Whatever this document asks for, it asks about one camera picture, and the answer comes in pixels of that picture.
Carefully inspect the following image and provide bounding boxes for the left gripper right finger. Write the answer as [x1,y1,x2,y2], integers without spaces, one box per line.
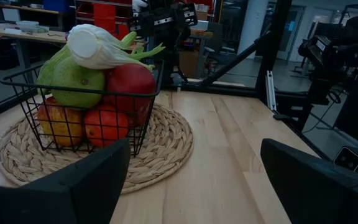
[260,138,358,224]

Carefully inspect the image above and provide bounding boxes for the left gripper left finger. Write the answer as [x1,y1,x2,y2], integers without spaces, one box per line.
[0,138,132,224]

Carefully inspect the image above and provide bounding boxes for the dark red apple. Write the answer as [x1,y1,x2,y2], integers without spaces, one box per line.
[104,63,157,125]

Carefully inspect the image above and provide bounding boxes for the red yellow apple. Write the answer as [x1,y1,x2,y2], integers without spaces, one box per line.
[37,96,85,147]

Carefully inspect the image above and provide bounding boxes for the small red apple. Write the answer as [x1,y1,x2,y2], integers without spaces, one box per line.
[83,104,129,149]

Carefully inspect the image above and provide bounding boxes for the celery stalk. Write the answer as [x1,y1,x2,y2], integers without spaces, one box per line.
[66,24,167,72]

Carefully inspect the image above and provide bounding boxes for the green pear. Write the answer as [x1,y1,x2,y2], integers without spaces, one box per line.
[50,57,106,108]

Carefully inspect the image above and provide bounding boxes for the red storage bins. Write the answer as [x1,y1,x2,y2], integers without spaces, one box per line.
[75,0,133,40]

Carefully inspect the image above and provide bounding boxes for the round woven placemat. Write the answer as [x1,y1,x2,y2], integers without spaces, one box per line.
[0,102,195,194]

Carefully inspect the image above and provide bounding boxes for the blue storage bin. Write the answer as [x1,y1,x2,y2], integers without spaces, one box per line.
[42,0,74,12]

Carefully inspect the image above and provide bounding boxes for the silver aluminium strip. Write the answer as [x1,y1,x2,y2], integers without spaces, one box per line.
[265,70,276,111]

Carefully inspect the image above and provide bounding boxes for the clear plastic container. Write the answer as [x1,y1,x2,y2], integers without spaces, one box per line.
[16,20,49,34]

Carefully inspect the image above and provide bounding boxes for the wooden workbench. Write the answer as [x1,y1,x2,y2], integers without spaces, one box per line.
[0,26,71,71]

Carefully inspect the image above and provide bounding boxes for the small table edge camera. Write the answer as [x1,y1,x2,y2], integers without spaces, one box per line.
[333,146,358,175]

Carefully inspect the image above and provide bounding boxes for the black wire basket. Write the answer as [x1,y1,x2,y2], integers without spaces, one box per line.
[0,60,165,157]

